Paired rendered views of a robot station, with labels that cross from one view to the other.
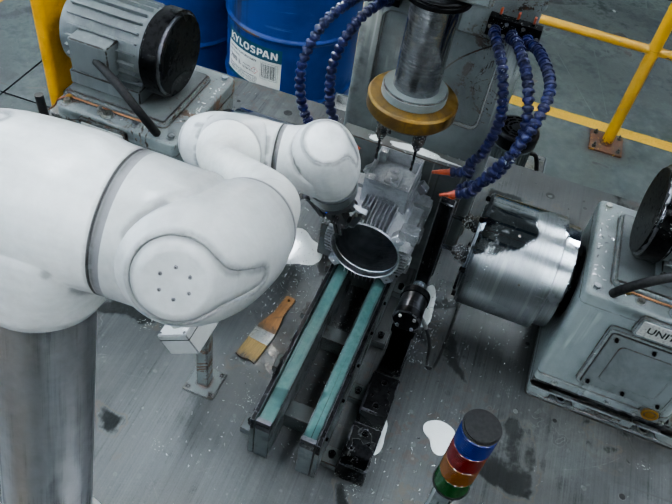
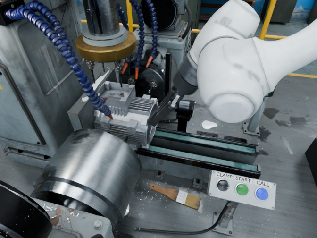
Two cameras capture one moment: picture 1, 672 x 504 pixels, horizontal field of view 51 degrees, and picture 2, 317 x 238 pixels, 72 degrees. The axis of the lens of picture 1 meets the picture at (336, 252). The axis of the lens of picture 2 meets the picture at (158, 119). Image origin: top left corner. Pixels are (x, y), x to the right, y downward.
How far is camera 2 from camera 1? 1.26 m
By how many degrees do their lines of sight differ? 60
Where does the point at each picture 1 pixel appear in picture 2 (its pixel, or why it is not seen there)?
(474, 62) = (65, 24)
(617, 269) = (171, 35)
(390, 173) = (114, 95)
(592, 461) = not seen: hidden behind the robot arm
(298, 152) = (255, 23)
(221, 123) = (262, 46)
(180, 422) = (253, 231)
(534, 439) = (198, 101)
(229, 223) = not seen: outside the picture
